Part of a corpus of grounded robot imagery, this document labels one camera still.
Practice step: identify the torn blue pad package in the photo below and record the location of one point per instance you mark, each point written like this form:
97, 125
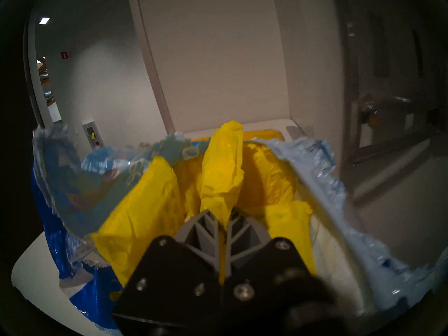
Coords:
70, 170

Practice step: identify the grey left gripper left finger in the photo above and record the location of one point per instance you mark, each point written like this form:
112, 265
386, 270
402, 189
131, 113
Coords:
175, 279

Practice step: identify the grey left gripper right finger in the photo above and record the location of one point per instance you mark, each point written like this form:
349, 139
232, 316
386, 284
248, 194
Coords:
259, 268

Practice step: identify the white ceiling light panel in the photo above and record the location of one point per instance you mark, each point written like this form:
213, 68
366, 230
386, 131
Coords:
44, 21

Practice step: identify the silver door lock knob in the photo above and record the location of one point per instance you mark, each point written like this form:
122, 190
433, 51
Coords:
370, 116

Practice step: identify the yellow sanitary pad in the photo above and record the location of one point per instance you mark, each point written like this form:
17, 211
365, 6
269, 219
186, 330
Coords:
269, 174
140, 212
220, 163
290, 226

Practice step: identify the white overbed table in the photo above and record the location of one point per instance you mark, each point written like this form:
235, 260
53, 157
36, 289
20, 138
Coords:
38, 279

